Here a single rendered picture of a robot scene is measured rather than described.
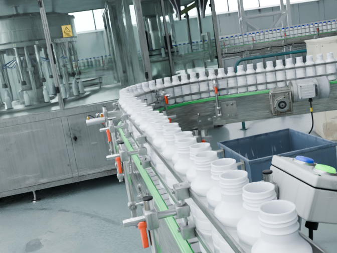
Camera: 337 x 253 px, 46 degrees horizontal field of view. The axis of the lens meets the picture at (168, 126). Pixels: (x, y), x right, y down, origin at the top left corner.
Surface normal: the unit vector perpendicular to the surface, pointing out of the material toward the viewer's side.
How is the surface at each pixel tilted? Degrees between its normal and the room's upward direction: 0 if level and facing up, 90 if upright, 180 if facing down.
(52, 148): 90
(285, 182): 70
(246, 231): 48
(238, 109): 90
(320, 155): 90
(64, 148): 90
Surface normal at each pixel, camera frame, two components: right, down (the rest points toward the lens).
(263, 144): 0.21, 0.15
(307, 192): -0.96, -0.16
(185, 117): 0.40, 0.07
